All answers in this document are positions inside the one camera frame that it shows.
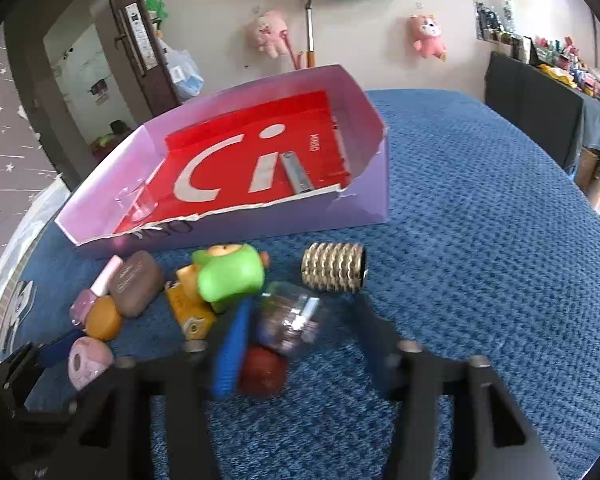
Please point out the brown wooden door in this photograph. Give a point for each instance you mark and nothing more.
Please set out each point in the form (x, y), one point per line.
(130, 45)

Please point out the pink rabbit plush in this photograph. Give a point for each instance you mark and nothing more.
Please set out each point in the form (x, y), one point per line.
(267, 33)

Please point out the green bear toy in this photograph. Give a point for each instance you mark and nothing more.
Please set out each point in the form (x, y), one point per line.
(230, 277)

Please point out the pink bear plush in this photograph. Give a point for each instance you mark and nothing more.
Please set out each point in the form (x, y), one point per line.
(427, 35)

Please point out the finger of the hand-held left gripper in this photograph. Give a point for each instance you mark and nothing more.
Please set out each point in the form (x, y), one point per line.
(55, 352)

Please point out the taupe oval case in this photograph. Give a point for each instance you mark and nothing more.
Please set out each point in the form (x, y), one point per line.
(136, 282)

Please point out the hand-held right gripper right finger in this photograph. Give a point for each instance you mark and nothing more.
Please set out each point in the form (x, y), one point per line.
(376, 355)

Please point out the pink nail polish bottle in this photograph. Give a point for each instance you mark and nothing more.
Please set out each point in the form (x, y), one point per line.
(94, 294)

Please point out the white blue plastic bag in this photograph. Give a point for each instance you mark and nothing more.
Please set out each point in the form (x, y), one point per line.
(182, 72)

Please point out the star print curtain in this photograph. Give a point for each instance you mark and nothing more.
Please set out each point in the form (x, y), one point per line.
(5, 135)

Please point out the pink white round case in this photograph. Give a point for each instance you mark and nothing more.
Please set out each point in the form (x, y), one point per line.
(87, 362)

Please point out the gold ribbed cylinder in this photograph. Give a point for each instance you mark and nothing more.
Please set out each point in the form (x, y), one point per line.
(335, 272)

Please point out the clear glass cup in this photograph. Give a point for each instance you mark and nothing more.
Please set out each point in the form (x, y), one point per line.
(136, 201)

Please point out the silver nail clipper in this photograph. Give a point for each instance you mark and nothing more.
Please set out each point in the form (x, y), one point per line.
(296, 172)

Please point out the cartoon printed cloth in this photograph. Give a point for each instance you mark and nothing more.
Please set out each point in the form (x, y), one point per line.
(15, 300)

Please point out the pink wall hook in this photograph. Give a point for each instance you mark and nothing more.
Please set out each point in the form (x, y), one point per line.
(292, 52)

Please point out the silver orange telescopic stick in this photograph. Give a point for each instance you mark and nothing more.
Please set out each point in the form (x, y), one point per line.
(308, 27)

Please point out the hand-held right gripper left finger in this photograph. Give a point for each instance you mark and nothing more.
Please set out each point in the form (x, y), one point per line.
(231, 357)

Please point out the shelf of small colourful goods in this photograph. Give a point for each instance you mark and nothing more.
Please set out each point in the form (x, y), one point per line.
(555, 52)

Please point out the purple cardboard box red lining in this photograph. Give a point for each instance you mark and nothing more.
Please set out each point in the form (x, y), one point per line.
(240, 160)

